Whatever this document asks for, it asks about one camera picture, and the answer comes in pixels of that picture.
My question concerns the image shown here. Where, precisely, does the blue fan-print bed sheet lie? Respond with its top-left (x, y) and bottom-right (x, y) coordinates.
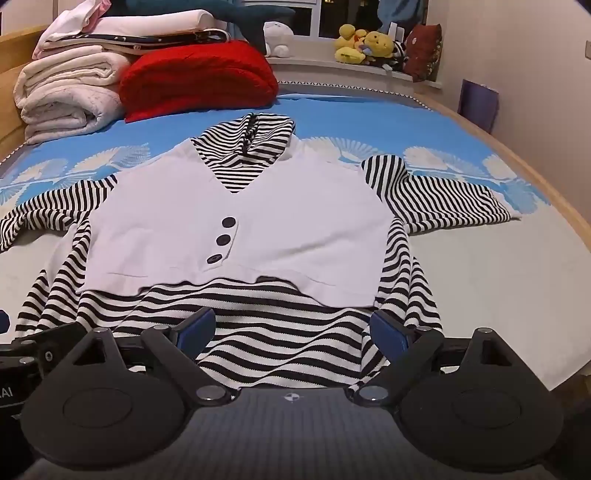
top-left (0, 91), bottom-right (591, 398)

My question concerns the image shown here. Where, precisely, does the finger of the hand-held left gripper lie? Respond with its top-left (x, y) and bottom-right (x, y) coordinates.
top-left (0, 310), bottom-right (88, 371)

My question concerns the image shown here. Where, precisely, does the pink cloth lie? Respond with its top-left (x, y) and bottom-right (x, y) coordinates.
top-left (85, 0), bottom-right (114, 24)

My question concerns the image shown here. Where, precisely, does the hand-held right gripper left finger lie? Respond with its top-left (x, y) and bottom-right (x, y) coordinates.
top-left (69, 307), bottom-right (237, 408)

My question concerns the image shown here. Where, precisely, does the yellow duck plush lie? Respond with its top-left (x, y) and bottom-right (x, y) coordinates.
top-left (334, 24), bottom-right (370, 65)

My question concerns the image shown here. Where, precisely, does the blue hanging cloth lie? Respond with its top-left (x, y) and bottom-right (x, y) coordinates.
top-left (376, 0), bottom-right (428, 36)

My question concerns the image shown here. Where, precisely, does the striped hooded top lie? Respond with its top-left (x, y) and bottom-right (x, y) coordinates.
top-left (0, 112), bottom-right (525, 393)

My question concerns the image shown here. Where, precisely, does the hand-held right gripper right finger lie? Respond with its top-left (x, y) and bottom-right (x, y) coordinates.
top-left (352, 310), bottom-right (519, 409)

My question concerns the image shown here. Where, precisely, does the dark studded belt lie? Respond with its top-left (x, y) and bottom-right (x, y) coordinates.
top-left (69, 28), bottom-right (234, 53)

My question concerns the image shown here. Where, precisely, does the white window sill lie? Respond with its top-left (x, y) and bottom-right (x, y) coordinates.
top-left (265, 54), bottom-right (445, 94)

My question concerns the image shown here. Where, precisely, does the white folded quilt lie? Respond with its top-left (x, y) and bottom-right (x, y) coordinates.
top-left (14, 46), bottom-right (133, 145)

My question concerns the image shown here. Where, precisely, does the white crumpled garment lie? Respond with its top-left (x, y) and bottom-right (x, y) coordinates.
top-left (32, 0), bottom-right (102, 58)

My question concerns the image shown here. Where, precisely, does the red folded blanket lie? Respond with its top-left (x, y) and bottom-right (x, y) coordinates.
top-left (119, 40), bottom-right (280, 123)

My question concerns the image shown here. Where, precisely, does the white folded cloth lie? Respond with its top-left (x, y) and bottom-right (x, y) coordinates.
top-left (92, 6), bottom-right (232, 44)

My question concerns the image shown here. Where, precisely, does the white plush toy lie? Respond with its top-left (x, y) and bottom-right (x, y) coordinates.
top-left (263, 21), bottom-right (293, 58)

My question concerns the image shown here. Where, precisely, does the window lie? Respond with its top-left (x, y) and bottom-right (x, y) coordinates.
top-left (265, 0), bottom-right (385, 40)

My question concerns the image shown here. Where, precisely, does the black-white striped plush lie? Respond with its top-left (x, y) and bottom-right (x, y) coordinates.
top-left (383, 39), bottom-right (410, 71)

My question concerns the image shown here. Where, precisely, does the teal shark plush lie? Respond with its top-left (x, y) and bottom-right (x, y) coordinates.
top-left (203, 0), bottom-right (297, 57)

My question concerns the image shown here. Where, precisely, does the yellow plush with blue bib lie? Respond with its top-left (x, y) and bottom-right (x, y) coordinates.
top-left (362, 31), bottom-right (396, 61)

